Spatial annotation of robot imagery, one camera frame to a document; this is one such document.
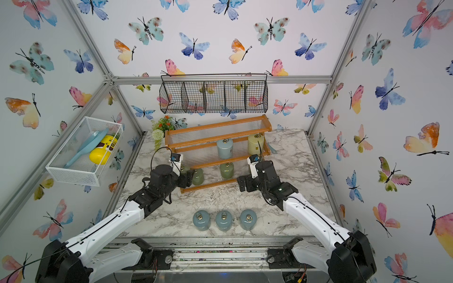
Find black wire wall basket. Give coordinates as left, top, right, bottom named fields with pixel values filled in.
left=158, top=73, right=268, bottom=116

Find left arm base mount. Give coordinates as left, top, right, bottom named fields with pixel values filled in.
left=132, top=238, right=174, bottom=271

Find artificial flower plant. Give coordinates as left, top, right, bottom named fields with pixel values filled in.
left=151, top=115, right=176, bottom=150

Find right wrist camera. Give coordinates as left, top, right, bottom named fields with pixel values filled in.
left=247, top=154, right=260, bottom=179

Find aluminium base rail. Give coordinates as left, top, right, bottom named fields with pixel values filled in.
left=99, top=238, right=321, bottom=272

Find yellow bottle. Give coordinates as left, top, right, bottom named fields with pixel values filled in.
left=89, top=135, right=118, bottom=165

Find light blue dustpan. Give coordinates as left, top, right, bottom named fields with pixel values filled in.
left=64, top=128, right=109, bottom=169

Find green canister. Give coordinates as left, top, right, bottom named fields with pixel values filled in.
left=192, top=169, right=205, bottom=186
left=180, top=165, right=190, bottom=174
left=219, top=162, right=234, bottom=179

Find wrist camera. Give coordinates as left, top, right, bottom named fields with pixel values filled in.
left=169, top=153, right=184, bottom=176
left=247, top=154, right=260, bottom=179

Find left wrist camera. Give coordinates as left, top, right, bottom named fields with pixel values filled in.
left=169, top=153, right=184, bottom=176

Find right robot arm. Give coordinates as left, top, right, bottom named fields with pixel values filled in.
left=237, top=154, right=377, bottom=283

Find wooden three-tier shelf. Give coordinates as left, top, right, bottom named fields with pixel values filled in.
left=164, top=114, right=273, bottom=194

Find blue canister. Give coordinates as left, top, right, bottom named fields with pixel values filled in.
left=217, top=139, right=234, bottom=159
left=215, top=210, right=233, bottom=232
left=239, top=209, right=258, bottom=231
left=192, top=210, right=211, bottom=231

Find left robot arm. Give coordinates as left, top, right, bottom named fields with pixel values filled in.
left=35, top=165, right=193, bottom=283

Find white mesh wall basket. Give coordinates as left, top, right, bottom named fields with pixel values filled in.
left=46, top=116, right=123, bottom=186

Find yellow-green canister middle right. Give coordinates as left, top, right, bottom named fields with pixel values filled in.
left=248, top=133, right=265, bottom=155

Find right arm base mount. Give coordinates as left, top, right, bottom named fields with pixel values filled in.
left=265, top=237, right=314, bottom=269

